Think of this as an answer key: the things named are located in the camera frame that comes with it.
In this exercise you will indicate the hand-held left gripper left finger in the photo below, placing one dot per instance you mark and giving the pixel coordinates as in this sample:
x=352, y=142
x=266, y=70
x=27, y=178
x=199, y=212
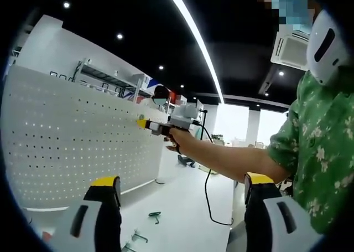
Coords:
x=96, y=221

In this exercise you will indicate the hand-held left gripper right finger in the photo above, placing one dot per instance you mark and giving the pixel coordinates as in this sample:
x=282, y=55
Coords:
x=271, y=221

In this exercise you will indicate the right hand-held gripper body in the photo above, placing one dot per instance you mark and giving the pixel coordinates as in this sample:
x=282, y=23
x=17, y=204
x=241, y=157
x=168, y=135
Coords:
x=185, y=116

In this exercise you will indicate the white perforated mounting plate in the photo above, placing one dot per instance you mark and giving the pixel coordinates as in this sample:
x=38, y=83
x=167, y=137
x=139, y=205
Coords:
x=83, y=141

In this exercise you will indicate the person's right hand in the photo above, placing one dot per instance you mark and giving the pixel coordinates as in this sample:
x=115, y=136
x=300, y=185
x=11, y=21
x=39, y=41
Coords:
x=181, y=141

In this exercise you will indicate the black tripod stand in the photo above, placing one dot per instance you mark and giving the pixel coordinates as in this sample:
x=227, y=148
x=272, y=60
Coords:
x=205, y=119

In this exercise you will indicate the grey metal shelf rack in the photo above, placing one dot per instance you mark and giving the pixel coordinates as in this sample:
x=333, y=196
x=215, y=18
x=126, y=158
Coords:
x=110, y=79

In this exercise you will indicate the long ceiling strip light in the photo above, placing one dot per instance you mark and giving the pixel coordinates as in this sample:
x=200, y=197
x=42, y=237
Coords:
x=202, y=41

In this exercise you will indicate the green floral shirt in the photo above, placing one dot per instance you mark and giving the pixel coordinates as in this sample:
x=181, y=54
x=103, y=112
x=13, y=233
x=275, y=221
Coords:
x=318, y=152

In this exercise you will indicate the white ceiling air conditioner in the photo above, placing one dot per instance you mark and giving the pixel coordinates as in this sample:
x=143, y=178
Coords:
x=290, y=50

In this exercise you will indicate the white chest-worn device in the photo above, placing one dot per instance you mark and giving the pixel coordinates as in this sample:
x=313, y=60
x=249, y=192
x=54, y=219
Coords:
x=340, y=41

